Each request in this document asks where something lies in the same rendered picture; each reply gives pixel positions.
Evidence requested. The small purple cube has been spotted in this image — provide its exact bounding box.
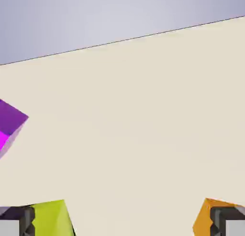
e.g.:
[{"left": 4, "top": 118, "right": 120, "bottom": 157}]
[{"left": 0, "top": 98, "right": 30, "bottom": 160}]

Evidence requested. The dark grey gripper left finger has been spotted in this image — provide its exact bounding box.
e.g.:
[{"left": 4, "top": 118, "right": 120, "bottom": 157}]
[{"left": 0, "top": 205, "right": 36, "bottom": 236}]

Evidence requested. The small yellow-green cube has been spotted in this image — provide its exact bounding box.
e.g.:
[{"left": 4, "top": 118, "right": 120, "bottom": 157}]
[{"left": 26, "top": 199, "right": 77, "bottom": 236}]

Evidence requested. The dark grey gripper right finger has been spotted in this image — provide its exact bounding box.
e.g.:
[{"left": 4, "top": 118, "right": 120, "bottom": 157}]
[{"left": 210, "top": 204, "right": 245, "bottom": 236}]

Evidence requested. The small orange cube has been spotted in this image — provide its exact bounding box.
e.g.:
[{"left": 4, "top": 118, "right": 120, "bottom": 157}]
[{"left": 192, "top": 197, "right": 242, "bottom": 236}]

